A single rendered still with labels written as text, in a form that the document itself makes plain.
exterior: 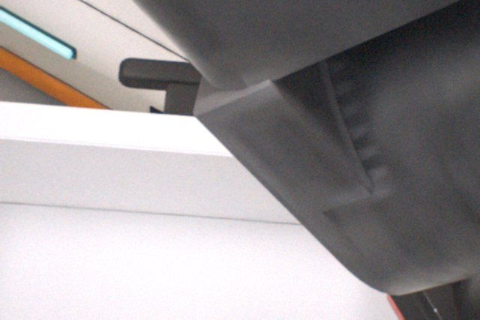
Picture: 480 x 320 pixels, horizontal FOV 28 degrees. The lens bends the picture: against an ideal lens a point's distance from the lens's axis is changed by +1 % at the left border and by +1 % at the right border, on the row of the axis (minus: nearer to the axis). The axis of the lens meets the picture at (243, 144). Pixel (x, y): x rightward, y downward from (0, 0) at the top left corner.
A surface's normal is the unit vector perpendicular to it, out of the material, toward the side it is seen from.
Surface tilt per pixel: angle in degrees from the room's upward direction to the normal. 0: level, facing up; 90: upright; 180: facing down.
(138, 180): 90
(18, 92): 0
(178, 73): 0
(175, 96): 0
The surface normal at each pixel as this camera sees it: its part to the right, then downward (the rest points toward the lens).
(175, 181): -0.07, 0.93
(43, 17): -0.29, 0.21
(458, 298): -0.99, 0.08
